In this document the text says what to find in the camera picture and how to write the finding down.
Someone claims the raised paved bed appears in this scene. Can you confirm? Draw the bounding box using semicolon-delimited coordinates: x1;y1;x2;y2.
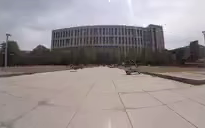
136;64;205;82

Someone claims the low dark building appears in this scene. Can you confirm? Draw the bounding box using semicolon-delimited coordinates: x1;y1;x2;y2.
169;39;205;65

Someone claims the vehicle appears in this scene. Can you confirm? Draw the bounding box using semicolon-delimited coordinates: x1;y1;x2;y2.
124;59;141;76

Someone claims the pale stone slab plaza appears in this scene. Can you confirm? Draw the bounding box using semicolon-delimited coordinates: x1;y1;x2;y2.
0;65;205;128

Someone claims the curved grey building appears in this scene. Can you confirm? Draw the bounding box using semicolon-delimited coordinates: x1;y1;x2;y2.
50;23;166;64

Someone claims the row of trees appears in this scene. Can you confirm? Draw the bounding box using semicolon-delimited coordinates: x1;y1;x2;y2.
0;40;178;67

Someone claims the dark stone kerb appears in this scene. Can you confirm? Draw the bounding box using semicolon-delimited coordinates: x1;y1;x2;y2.
0;67;71;80
118;65;205;86

